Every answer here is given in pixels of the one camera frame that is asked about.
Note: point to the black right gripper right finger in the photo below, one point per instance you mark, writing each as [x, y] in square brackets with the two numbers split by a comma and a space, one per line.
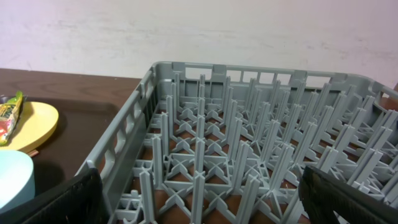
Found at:
[324, 197]

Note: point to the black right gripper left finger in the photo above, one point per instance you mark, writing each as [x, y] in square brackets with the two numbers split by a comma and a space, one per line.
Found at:
[78, 200]

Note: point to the light blue bowl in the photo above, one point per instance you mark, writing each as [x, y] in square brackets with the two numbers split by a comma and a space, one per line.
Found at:
[17, 179]

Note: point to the yellow plate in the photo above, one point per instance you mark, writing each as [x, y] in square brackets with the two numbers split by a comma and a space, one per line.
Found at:
[36, 124]

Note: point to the green snack wrapper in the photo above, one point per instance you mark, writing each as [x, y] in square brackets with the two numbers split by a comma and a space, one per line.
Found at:
[10, 111]

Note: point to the grey dishwasher rack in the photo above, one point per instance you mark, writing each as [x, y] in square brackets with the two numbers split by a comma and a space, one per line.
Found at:
[208, 143]

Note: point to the wooden chopstick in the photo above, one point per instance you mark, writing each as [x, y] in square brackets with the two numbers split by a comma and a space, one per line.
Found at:
[33, 153]

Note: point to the dark brown serving tray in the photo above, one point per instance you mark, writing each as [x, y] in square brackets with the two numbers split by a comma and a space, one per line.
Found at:
[80, 125]

